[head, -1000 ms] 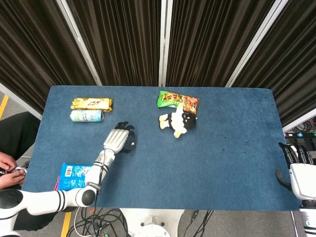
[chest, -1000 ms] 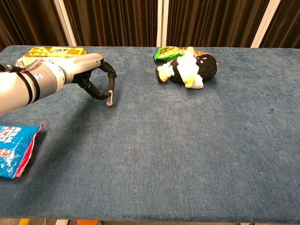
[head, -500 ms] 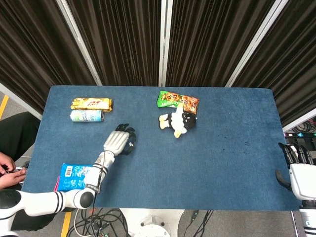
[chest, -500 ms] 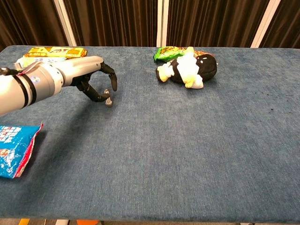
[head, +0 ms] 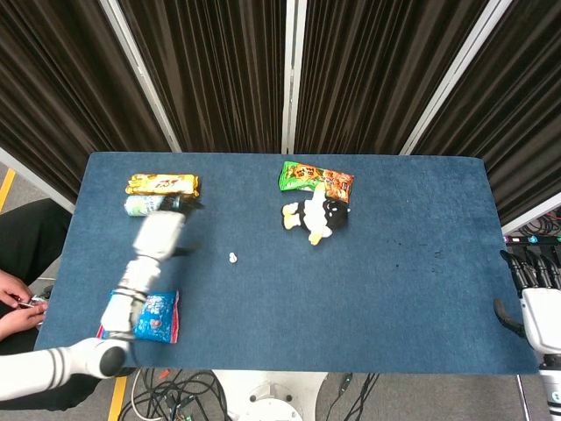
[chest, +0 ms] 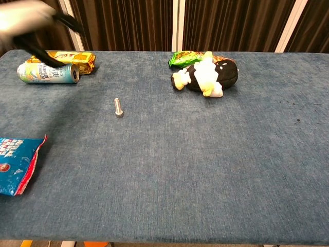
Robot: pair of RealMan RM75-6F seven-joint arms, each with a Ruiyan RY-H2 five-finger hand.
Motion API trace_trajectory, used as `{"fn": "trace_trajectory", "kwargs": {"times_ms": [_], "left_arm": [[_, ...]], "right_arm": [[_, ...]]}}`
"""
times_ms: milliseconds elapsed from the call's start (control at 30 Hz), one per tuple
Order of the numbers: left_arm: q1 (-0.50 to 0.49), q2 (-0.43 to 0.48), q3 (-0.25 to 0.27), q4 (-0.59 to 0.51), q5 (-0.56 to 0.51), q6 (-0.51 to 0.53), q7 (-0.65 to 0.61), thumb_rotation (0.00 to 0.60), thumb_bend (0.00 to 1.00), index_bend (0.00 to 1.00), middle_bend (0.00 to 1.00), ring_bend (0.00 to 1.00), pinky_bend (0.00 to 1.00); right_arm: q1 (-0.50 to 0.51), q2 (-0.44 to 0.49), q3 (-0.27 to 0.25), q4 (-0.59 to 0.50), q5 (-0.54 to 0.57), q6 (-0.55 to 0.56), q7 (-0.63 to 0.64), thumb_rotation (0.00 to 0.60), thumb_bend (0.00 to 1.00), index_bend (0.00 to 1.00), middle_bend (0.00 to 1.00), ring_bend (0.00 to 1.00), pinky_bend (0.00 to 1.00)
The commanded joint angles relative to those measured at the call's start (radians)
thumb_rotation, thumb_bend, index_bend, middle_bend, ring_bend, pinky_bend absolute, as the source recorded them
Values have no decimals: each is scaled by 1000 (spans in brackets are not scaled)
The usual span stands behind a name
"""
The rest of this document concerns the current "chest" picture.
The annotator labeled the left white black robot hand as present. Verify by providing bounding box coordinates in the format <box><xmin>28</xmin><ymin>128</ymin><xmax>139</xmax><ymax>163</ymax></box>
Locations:
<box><xmin>0</xmin><ymin>0</ymin><xmax>85</xmax><ymax>69</ymax></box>

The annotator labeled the silver metal bolt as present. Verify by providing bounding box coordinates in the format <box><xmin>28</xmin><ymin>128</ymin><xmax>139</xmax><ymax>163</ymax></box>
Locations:
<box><xmin>114</xmin><ymin>97</ymin><xmax>124</xmax><ymax>119</ymax></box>

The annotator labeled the brown pleated curtain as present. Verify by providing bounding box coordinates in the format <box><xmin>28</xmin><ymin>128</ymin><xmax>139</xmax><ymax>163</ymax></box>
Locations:
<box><xmin>0</xmin><ymin>0</ymin><xmax>77</xmax><ymax>57</ymax></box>
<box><xmin>69</xmin><ymin>0</ymin><xmax>174</xmax><ymax>51</ymax></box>
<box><xmin>285</xmin><ymin>0</ymin><xmax>329</xmax><ymax>54</ymax></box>
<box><xmin>182</xmin><ymin>0</ymin><xmax>297</xmax><ymax>52</ymax></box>

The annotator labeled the light blue drink can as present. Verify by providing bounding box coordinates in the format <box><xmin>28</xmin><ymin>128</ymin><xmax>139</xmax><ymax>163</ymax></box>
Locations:
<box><xmin>16</xmin><ymin>62</ymin><xmax>80</xmax><ymax>84</ymax></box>

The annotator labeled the gold foil snack package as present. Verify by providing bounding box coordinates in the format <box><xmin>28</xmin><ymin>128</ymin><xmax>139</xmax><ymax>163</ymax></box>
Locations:
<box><xmin>25</xmin><ymin>51</ymin><xmax>97</xmax><ymax>76</ymax></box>

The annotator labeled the blue snack bag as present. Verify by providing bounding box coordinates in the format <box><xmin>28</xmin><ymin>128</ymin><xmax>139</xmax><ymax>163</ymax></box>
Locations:
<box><xmin>0</xmin><ymin>133</ymin><xmax>49</xmax><ymax>197</ymax></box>

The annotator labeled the green snack bag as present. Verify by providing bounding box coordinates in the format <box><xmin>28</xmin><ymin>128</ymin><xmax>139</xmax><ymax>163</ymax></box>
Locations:
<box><xmin>168</xmin><ymin>50</ymin><xmax>236</xmax><ymax>69</ymax></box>

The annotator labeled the blue fabric table cover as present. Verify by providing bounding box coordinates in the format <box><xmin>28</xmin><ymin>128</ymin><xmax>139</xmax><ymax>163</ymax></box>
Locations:
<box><xmin>0</xmin><ymin>49</ymin><xmax>329</xmax><ymax>244</ymax></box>

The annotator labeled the black white plush toy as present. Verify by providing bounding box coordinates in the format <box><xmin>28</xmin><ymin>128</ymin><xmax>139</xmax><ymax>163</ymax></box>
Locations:
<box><xmin>171</xmin><ymin>51</ymin><xmax>239</xmax><ymax>98</ymax></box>

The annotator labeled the white partition post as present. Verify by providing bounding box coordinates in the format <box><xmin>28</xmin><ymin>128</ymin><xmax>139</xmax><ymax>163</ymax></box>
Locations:
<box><xmin>58</xmin><ymin>0</ymin><xmax>85</xmax><ymax>51</ymax></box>
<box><xmin>171</xmin><ymin>0</ymin><xmax>185</xmax><ymax>52</ymax></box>
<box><xmin>275</xmin><ymin>0</ymin><xmax>308</xmax><ymax>53</ymax></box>

